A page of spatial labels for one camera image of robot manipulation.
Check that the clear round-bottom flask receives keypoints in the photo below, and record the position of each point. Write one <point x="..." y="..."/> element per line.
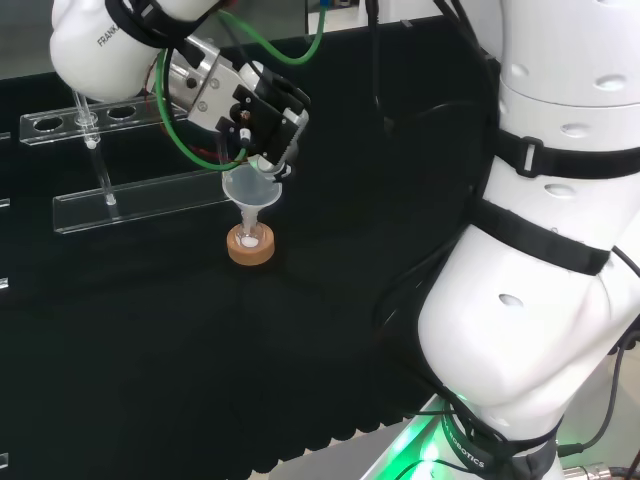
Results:
<point x="248" y="242"/>

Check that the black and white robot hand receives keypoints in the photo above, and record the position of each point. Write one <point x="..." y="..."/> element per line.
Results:
<point x="225" y="95"/>

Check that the clear plastic funnel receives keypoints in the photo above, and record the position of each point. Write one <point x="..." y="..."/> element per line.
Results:
<point x="250" y="190"/>

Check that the black bench cloth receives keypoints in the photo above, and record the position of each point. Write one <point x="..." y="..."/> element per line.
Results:
<point x="150" y="325"/>

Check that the clear funnel stand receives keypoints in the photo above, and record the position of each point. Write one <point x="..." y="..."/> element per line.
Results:
<point x="140" y="200"/>

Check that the pale board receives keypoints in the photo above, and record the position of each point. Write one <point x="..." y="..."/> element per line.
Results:
<point x="345" y="17"/>

